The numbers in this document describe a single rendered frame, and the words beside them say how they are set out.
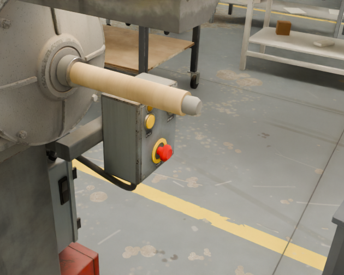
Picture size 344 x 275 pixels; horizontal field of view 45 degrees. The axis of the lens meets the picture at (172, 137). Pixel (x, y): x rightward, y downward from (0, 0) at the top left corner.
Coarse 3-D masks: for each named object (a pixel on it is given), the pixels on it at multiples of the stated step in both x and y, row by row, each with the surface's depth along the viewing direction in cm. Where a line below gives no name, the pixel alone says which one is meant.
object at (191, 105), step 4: (188, 96) 52; (192, 96) 52; (184, 100) 52; (188, 100) 51; (192, 100) 51; (196, 100) 51; (200, 100) 52; (184, 104) 52; (188, 104) 51; (192, 104) 51; (196, 104) 51; (200, 104) 52; (184, 108) 52; (188, 108) 51; (192, 108) 51; (196, 108) 51; (200, 108) 52; (184, 112) 52; (188, 112) 52; (192, 112) 52; (196, 112) 52
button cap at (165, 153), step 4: (160, 148) 94; (164, 148) 93; (168, 148) 93; (160, 152) 94; (164, 152) 93; (168, 152) 93; (160, 156) 93; (164, 156) 93; (168, 156) 94; (164, 160) 94
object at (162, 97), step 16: (80, 64) 59; (80, 80) 58; (96, 80) 57; (112, 80) 56; (128, 80) 55; (144, 80) 55; (128, 96) 55; (144, 96) 54; (160, 96) 53; (176, 96) 52; (176, 112) 52
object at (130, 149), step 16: (160, 80) 94; (112, 96) 85; (112, 112) 87; (128, 112) 84; (144, 112) 85; (160, 112) 90; (112, 128) 89; (128, 128) 86; (144, 128) 86; (160, 128) 93; (112, 144) 91; (128, 144) 88; (144, 144) 88; (160, 144) 95; (48, 160) 97; (80, 160) 97; (112, 160) 93; (128, 160) 90; (144, 160) 91; (160, 160) 97; (112, 176) 99; (128, 176) 92; (144, 176) 93
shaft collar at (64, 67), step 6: (60, 60) 59; (66, 60) 59; (72, 60) 59; (78, 60) 60; (60, 66) 59; (66, 66) 58; (60, 72) 59; (66, 72) 59; (60, 78) 59; (66, 78) 59; (66, 84) 60; (72, 84) 60
